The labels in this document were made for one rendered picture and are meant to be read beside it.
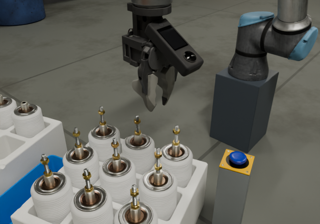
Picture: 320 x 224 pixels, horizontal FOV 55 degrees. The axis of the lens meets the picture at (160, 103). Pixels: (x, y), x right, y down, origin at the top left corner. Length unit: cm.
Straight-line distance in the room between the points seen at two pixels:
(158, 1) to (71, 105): 116
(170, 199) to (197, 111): 81
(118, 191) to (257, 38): 68
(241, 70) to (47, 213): 79
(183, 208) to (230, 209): 12
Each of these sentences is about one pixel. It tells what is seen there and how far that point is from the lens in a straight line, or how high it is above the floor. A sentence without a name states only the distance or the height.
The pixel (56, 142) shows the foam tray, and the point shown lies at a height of 12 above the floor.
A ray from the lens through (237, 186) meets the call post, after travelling 76.
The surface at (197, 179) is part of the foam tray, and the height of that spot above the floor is 18.
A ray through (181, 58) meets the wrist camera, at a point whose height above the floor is 60.
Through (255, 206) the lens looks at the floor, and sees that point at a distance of 110.
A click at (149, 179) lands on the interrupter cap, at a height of 25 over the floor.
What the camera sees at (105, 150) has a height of 22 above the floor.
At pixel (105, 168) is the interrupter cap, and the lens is 82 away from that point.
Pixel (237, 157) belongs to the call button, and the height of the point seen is 33.
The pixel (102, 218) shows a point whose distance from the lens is 75.
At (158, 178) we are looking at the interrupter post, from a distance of 76.
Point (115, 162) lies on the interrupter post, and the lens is 80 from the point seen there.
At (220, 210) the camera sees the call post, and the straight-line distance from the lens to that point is 84.
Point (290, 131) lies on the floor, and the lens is 149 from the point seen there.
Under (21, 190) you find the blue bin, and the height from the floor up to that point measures 8.
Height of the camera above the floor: 80
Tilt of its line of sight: 30 degrees down
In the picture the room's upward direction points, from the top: straight up
